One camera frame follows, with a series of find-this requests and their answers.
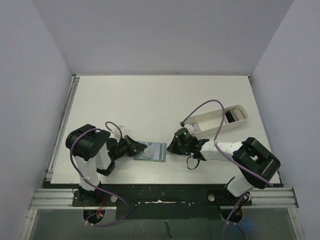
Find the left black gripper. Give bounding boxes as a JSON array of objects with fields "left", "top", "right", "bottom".
[{"left": 112, "top": 135, "right": 147, "bottom": 161}]

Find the silver credit card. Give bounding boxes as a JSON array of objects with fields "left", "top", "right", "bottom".
[
  {"left": 152, "top": 142, "right": 167, "bottom": 162},
  {"left": 142, "top": 146, "right": 155, "bottom": 159}
]

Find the green leather card holder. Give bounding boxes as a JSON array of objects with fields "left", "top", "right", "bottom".
[{"left": 133, "top": 141, "right": 171, "bottom": 163}]

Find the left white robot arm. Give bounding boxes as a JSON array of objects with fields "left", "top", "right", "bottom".
[{"left": 65, "top": 121, "right": 147, "bottom": 206}]

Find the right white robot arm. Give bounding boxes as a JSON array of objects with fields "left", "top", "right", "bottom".
[{"left": 167, "top": 127, "right": 281, "bottom": 205}]

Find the stack of credit cards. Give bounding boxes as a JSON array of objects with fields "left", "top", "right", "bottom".
[{"left": 224, "top": 108, "right": 245, "bottom": 124}]

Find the white plastic tray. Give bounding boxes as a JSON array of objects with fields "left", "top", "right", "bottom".
[{"left": 185, "top": 105, "right": 249, "bottom": 139}]

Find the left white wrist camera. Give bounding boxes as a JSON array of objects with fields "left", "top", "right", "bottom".
[{"left": 111, "top": 125, "right": 124, "bottom": 141}]

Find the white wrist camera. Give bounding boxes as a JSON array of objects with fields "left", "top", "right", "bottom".
[
  {"left": 185, "top": 123, "right": 201, "bottom": 133},
  {"left": 111, "top": 125, "right": 124, "bottom": 141}
]

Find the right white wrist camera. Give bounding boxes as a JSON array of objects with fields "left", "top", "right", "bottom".
[{"left": 185, "top": 123, "right": 201, "bottom": 133}]

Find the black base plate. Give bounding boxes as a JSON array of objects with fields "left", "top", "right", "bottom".
[{"left": 72, "top": 185, "right": 252, "bottom": 223}]

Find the aluminium frame rail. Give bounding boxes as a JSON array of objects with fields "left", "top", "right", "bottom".
[{"left": 22, "top": 75, "right": 303, "bottom": 240}]

